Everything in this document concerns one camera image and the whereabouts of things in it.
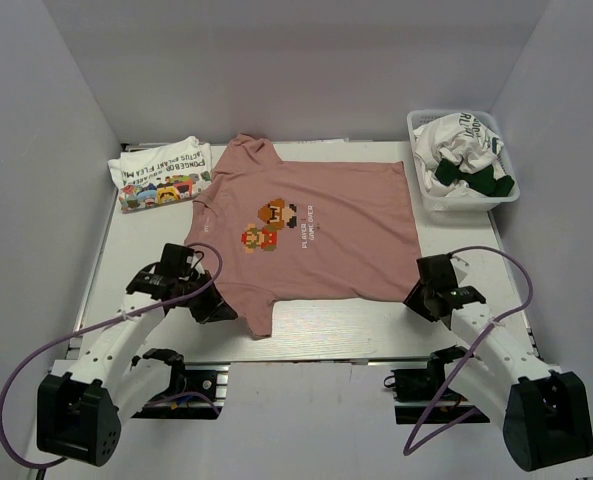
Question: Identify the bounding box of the pink t-shirt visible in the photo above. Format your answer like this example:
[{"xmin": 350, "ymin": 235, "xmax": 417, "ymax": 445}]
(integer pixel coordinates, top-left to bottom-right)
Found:
[{"xmin": 186, "ymin": 134, "xmax": 421, "ymax": 338}]

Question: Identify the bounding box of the dark green t-shirt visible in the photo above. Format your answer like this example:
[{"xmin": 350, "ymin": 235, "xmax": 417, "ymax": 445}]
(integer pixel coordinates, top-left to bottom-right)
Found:
[{"xmin": 435, "ymin": 159, "xmax": 515, "ymax": 197}]

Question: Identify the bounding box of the white t-shirt green lettering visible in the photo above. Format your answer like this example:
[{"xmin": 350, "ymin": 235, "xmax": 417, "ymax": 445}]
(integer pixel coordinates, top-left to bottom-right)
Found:
[{"xmin": 413, "ymin": 112, "xmax": 504, "ymax": 178}]

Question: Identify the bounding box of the plain white t-shirt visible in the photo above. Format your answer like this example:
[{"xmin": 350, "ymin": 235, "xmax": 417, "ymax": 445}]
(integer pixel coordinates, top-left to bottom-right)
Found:
[{"xmin": 414, "ymin": 152, "xmax": 479, "ymax": 198}]

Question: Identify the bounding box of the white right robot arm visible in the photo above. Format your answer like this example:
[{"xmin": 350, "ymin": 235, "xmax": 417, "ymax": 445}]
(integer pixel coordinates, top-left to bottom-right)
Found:
[{"xmin": 403, "ymin": 252, "xmax": 593, "ymax": 472}]

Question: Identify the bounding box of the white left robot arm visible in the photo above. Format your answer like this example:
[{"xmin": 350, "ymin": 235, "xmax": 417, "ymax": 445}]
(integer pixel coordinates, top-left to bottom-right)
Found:
[{"xmin": 36, "ymin": 242, "xmax": 237, "ymax": 467}]

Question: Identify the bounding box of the white plastic laundry basket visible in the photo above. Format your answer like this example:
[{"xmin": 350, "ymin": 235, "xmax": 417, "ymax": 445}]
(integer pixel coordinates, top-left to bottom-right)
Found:
[{"xmin": 407, "ymin": 109, "xmax": 520, "ymax": 213}]

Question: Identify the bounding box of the folded white cartoon print t-shirt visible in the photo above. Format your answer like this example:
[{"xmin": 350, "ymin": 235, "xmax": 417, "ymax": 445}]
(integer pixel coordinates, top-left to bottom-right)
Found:
[{"xmin": 107, "ymin": 136, "xmax": 212, "ymax": 213}]

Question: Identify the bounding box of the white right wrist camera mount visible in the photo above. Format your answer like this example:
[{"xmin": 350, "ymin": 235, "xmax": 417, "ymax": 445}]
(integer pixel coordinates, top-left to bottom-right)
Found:
[{"xmin": 450, "ymin": 255, "xmax": 471, "ymax": 286}]

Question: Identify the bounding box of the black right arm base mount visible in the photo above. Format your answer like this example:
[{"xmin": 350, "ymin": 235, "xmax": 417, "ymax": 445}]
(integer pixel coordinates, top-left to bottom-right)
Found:
[{"xmin": 383, "ymin": 346, "xmax": 473, "ymax": 425}]

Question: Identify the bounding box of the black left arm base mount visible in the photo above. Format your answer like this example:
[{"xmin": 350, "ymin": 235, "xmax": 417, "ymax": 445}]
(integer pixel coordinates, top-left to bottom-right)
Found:
[{"xmin": 133, "ymin": 364, "xmax": 229, "ymax": 420}]

